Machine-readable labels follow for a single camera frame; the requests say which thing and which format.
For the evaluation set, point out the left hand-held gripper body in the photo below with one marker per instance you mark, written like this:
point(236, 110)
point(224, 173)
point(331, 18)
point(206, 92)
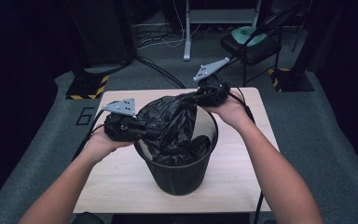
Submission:
point(121, 124)

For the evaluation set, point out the person's right hand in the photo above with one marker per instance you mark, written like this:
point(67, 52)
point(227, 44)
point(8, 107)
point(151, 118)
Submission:
point(231, 110)

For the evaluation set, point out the black equipment cabinet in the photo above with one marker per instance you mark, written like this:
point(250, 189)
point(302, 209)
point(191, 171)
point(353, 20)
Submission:
point(102, 31)

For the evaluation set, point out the person's left hand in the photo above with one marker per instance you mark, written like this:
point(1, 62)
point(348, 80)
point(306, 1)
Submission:
point(101, 146)

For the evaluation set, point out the black plastic garbage bag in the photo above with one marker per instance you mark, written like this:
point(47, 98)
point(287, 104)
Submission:
point(171, 130)

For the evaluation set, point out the dark round object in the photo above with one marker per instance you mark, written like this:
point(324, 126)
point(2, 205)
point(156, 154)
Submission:
point(88, 218)

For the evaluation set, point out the black mesh wastebasket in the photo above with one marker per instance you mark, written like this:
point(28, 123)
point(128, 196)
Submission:
point(180, 177)

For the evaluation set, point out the green cushion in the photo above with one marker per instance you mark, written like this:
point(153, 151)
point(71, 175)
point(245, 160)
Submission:
point(245, 34)

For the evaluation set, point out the black folding chair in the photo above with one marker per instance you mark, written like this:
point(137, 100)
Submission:
point(254, 49)

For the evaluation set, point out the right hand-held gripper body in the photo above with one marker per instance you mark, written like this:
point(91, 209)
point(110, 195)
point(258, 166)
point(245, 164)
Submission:
point(214, 91)

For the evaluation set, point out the white metal stand frame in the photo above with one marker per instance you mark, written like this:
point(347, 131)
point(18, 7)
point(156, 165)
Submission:
point(187, 34)

